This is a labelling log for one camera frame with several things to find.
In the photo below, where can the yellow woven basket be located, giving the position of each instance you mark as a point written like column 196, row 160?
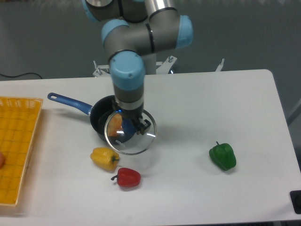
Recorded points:
column 19, row 117

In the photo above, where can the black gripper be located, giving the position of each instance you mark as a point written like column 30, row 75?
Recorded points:
column 132, row 110

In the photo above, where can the dark pot with blue handle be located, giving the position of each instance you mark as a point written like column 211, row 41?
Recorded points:
column 98, row 113

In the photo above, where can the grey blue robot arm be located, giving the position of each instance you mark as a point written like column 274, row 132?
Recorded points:
column 133, row 29

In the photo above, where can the black object at table edge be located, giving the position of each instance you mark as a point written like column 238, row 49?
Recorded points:
column 296, row 200

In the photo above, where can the triangular toasted bread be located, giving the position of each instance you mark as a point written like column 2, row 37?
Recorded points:
column 114, row 126

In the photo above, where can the green bell pepper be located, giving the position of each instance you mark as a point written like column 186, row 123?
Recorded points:
column 222, row 155

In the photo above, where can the glass pot lid blue knob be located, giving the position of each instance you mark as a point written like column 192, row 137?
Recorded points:
column 128, row 142

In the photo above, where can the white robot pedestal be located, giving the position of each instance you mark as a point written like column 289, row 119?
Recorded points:
column 150, row 63

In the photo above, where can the red bell pepper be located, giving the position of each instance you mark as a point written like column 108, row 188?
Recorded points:
column 127, row 178

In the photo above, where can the white metal frame base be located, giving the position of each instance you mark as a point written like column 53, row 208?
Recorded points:
column 162, row 67

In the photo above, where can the yellow bell pepper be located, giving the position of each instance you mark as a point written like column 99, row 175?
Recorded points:
column 105, row 158

